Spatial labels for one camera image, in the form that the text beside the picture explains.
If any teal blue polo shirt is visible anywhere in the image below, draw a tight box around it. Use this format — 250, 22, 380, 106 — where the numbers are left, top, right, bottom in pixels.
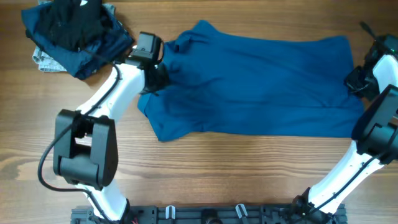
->
137, 21, 364, 141

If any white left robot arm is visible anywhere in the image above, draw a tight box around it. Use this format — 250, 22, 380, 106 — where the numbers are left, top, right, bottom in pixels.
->
53, 60, 169, 223

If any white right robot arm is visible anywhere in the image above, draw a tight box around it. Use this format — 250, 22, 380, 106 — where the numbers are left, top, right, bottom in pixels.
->
307, 34, 397, 214

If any navy folded garment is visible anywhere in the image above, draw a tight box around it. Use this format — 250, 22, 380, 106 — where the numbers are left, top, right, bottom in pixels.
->
21, 1, 134, 80

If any black folded garment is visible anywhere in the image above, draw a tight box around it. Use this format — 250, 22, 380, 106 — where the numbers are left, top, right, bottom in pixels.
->
35, 0, 106, 51

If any light grey folded garment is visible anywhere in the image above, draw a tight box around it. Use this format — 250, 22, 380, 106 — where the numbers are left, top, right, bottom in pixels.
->
32, 47, 66, 72

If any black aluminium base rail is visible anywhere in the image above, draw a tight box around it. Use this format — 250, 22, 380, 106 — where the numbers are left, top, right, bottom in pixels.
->
70, 203, 346, 224

